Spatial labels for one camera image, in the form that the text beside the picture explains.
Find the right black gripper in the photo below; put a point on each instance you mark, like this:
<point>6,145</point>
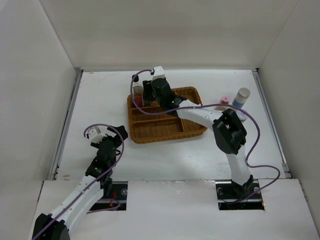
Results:
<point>148,87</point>

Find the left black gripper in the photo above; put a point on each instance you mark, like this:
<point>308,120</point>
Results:
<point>121,131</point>

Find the clear bottle black cap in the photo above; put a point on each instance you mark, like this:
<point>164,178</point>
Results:
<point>138,92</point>

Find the pink cap spice jar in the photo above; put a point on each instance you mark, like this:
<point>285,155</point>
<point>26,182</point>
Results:
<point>224,101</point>

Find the tall white blue-label jar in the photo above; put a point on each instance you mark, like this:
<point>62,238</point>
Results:
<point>241,97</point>

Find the red label spice jar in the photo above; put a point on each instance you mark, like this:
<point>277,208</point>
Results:
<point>242,115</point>

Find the red sauce bottle green label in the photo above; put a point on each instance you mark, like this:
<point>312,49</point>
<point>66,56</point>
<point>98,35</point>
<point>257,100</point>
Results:
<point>151,103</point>

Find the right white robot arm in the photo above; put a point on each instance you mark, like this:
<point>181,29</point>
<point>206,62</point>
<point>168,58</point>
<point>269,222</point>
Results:
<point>229,132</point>

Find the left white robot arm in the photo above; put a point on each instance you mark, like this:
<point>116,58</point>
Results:
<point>96,183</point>

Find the wicker divided tray basket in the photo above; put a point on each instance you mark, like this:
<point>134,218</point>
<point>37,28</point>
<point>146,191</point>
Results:
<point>146,129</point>

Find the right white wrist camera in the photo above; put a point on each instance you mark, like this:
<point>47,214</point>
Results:
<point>158,73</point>

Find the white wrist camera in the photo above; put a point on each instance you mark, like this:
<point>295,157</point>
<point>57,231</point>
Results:
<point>94,135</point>
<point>158,73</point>

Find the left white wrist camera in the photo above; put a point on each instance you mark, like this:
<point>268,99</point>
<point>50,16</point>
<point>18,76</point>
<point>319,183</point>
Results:
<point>94,135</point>

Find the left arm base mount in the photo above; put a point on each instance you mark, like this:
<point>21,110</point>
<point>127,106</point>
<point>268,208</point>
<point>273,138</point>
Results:
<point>117,195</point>

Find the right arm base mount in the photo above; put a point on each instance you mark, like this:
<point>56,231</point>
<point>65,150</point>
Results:
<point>232,196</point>

